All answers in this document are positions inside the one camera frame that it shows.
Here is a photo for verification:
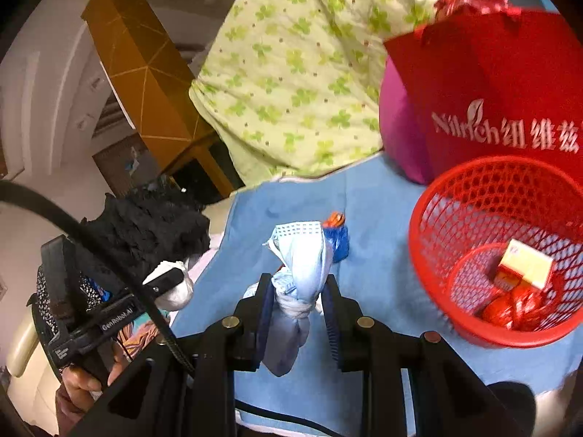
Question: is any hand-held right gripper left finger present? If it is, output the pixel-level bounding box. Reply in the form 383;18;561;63
59;273;278;437

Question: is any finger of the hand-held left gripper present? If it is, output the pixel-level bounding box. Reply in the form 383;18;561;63
142;268;185;298

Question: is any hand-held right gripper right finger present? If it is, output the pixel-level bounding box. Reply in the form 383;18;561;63
319;275;538;437

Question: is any white tissue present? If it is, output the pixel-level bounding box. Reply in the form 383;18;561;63
146;259;195;311

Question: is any blue face mask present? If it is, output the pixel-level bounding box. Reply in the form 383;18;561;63
262;221;329;378

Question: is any blue toothpaste box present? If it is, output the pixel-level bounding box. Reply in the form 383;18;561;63
321;212;351;264

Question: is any red mesh plastic basket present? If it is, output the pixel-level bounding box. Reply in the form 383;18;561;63
408;155;583;349

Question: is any person's left hand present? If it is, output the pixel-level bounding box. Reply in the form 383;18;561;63
57;350;133;420

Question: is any black white dotted cloth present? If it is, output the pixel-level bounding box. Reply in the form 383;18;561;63
34;266;61;342

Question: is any colourful striped cloth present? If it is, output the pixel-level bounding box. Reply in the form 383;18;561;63
116;319;161;356

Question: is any black fuzzy cloth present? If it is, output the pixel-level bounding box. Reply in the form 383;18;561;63
84;184;211;283

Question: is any light blue bed sheet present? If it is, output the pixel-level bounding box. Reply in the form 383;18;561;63
171;152;583;437

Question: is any red plastic wrapper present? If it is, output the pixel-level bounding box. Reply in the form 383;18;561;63
482;284;554;331

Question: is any magenta pillow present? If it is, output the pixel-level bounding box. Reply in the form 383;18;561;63
378;57;433;186

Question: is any small yellow white box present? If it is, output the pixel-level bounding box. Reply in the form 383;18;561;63
494;239;555;292

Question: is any orange wooden cabinet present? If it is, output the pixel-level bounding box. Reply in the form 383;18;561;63
81;0;247;201

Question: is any green clover print quilt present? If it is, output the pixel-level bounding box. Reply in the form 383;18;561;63
189;0;479;187

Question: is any red paper gift bag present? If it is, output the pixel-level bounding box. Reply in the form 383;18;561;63
384;7;583;183

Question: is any crumpled red plastic bag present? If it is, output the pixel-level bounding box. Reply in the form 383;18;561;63
433;0;508;21

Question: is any black cable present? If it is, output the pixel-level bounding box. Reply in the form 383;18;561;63
0;181;196;374

